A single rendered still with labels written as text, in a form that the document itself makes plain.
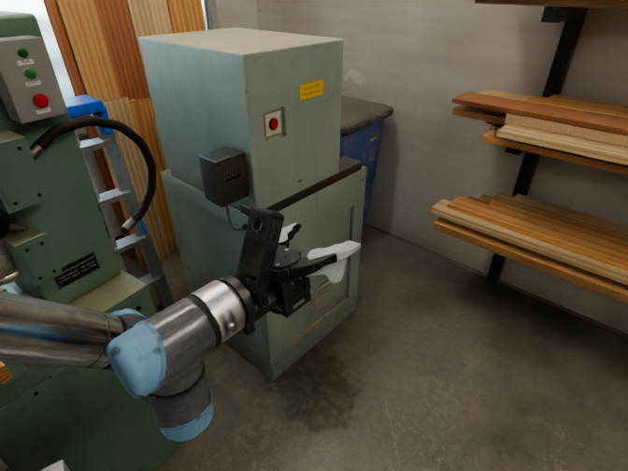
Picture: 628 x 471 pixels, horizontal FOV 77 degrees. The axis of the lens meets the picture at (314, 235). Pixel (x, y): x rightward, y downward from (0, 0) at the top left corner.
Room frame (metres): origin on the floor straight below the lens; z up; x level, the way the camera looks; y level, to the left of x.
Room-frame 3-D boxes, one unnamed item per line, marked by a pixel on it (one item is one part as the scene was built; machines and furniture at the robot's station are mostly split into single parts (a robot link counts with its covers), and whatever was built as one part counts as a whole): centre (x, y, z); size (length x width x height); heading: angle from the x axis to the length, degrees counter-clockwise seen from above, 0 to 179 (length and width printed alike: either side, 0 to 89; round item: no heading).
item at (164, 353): (0.32, 0.18, 1.21); 0.11 x 0.08 x 0.09; 137
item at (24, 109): (0.90, 0.62, 1.40); 0.10 x 0.06 x 0.16; 145
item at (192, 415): (0.34, 0.19, 1.12); 0.11 x 0.08 x 0.11; 47
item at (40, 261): (0.78, 0.69, 1.02); 0.09 x 0.07 x 0.12; 55
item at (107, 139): (1.64, 0.95, 0.58); 0.27 x 0.25 x 1.16; 48
